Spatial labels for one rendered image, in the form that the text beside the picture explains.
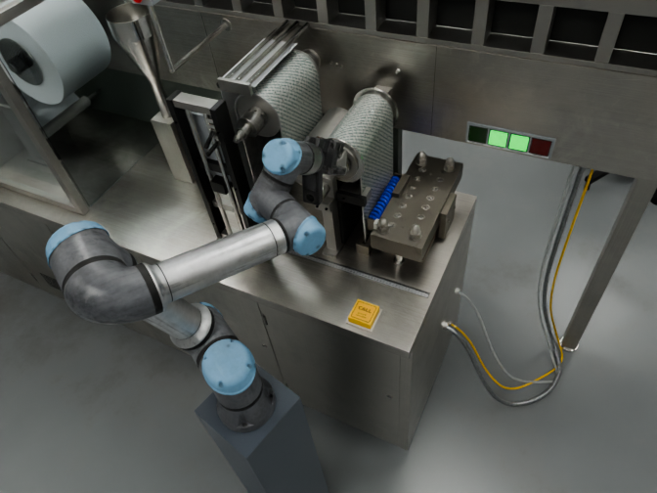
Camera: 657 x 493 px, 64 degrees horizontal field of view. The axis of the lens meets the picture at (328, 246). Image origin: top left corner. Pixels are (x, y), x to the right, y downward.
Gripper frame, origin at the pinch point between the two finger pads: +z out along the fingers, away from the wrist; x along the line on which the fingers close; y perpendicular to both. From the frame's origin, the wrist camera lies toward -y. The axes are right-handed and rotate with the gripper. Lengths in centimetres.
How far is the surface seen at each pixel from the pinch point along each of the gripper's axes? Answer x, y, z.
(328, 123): 13.3, 11.4, 17.4
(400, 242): -17.5, -17.0, 15.3
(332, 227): 3.9, -18.4, 15.2
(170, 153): 75, -10, 23
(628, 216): -77, 3, 66
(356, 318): -13.1, -39.7, 4.7
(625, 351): -101, -57, 128
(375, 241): -9.9, -19.0, 16.6
